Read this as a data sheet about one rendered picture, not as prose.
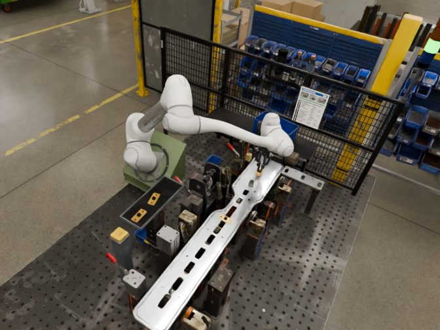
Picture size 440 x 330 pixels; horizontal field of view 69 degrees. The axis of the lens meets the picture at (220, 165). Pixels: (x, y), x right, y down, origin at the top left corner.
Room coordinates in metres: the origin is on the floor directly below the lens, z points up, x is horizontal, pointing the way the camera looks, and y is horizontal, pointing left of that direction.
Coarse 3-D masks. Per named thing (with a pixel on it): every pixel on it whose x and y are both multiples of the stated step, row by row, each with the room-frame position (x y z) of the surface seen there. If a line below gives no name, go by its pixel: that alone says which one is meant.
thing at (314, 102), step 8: (304, 88) 2.09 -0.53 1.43; (312, 88) 2.07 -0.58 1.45; (304, 96) 2.09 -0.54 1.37; (312, 96) 2.06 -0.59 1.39; (320, 96) 2.04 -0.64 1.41; (328, 96) 2.02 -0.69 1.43; (296, 104) 2.11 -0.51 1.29; (304, 104) 2.08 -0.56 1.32; (312, 104) 2.06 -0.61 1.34; (320, 104) 2.03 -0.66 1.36; (296, 112) 2.10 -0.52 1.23; (304, 112) 2.07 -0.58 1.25; (312, 112) 2.05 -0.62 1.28; (320, 112) 2.03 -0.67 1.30; (296, 120) 2.09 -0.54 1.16; (304, 120) 2.06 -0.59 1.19; (312, 120) 2.04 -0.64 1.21; (320, 120) 2.02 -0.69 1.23; (312, 128) 2.03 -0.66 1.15
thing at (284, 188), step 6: (282, 186) 1.50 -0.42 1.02; (288, 186) 1.49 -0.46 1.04; (276, 192) 1.47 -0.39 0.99; (282, 192) 1.45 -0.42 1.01; (288, 192) 1.44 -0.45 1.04; (276, 198) 1.46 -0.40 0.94; (282, 198) 1.45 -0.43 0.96; (288, 198) 1.46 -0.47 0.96; (276, 204) 1.46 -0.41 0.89; (282, 204) 1.44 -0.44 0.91; (276, 210) 1.46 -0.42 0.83; (282, 210) 1.46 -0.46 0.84; (276, 216) 1.45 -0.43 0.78; (282, 216) 1.45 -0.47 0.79; (270, 222) 1.45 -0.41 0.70; (276, 222) 1.44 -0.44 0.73
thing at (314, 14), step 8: (264, 0) 5.88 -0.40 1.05; (272, 0) 5.94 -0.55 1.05; (280, 0) 6.00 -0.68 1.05; (288, 0) 6.06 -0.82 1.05; (296, 0) 6.16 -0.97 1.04; (304, 0) 6.19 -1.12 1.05; (312, 0) 6.26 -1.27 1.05; (272, 8) 5.78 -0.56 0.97; (280, 8) 5.71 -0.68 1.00; (288, 8) 5.93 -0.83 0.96; (296, 8) 6.00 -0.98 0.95; (304, 8) 5.92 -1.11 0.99; (312, 8) 5.85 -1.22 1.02; (320, 8) 6.10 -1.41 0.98; (304, 16) 5.90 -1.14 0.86; (312, 16) 5.86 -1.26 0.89; (320, 16) 6.45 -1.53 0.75
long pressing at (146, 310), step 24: (264, 168) 1.68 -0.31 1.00; (240, 192) 1.42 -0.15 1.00; (264, 192) 1.45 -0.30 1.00; (216, 216) 1.21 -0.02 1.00; (240, 216) 1.23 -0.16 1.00; (192, 240) 1.02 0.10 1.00; (216, 240) 1.04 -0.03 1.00; (168, 288) 0.73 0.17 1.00; (192, 288) 0.75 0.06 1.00; (144, 312) 0.61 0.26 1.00; (168, 312) 0.62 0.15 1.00
